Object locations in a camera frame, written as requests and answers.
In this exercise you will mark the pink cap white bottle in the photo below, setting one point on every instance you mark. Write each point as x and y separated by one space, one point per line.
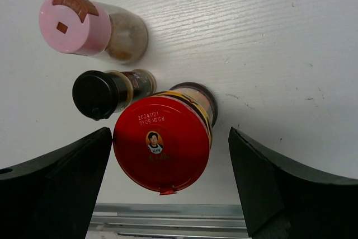
93 29

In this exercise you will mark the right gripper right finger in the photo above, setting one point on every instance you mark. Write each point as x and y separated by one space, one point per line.
283 198

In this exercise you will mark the small black cap jar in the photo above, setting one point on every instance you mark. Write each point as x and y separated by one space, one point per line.
98 95

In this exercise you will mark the red lid sauce jar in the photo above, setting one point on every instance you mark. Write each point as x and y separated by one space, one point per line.
162 142

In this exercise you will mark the aluminium table edge rail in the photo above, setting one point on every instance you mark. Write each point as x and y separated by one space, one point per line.
168 221

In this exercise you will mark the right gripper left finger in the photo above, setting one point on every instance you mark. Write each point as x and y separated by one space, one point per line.
54 195

